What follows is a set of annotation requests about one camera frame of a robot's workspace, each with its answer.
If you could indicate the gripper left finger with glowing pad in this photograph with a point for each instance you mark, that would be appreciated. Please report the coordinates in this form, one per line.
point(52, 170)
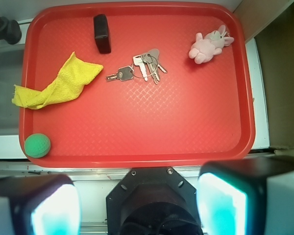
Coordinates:
point(39, 205)

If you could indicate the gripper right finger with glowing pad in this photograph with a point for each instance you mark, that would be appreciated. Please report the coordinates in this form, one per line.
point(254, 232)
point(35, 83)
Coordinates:
point(253, 196)

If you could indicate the pink plush bunny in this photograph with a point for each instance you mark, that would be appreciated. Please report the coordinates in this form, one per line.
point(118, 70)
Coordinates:
point(205, 48)

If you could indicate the green foam golf ball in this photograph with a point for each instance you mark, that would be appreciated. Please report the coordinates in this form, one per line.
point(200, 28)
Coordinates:
point(37, 145)

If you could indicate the red plastic tray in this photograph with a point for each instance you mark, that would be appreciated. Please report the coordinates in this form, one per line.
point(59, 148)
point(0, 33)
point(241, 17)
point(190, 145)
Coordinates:
point(197, 112)

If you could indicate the yellow microfiber cloth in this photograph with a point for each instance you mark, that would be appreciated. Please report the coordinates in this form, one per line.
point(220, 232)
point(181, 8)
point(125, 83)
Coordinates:
point(68, 85)

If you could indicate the bunch of silver keys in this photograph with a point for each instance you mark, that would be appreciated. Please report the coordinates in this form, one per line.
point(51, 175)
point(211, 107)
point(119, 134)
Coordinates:
point(143, 66)

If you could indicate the brown cardboard box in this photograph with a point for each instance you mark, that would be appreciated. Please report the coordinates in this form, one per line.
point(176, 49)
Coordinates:
point(269, 25)

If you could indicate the black rectangular block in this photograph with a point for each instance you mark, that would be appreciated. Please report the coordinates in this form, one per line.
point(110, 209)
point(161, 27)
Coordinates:
point(102, 34)

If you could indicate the black clamp knob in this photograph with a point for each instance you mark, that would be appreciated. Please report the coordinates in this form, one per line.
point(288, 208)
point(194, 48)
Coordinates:
point(10, 31)

